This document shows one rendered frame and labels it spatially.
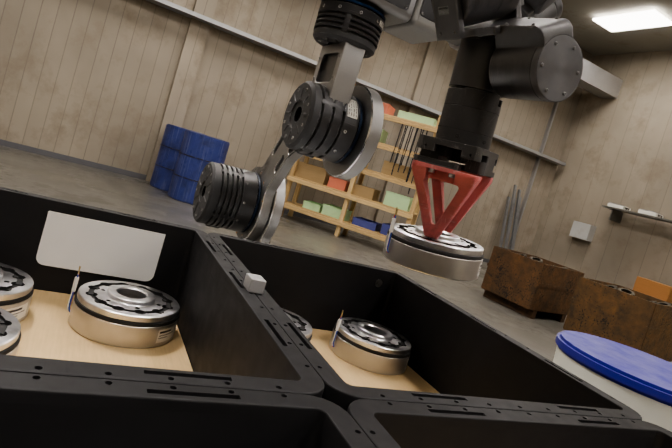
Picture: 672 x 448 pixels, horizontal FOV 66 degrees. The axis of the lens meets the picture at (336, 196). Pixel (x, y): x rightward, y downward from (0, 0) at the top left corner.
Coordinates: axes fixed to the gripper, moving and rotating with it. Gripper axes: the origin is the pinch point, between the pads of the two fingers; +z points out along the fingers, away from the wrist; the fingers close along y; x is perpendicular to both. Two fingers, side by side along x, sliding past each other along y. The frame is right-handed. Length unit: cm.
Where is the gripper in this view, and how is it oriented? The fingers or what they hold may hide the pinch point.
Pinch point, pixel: (438, 228)
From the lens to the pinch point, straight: 56.5
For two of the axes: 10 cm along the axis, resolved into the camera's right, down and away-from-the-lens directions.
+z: -2.4, 9.6, 1.2
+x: -8.7, -2.7, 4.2
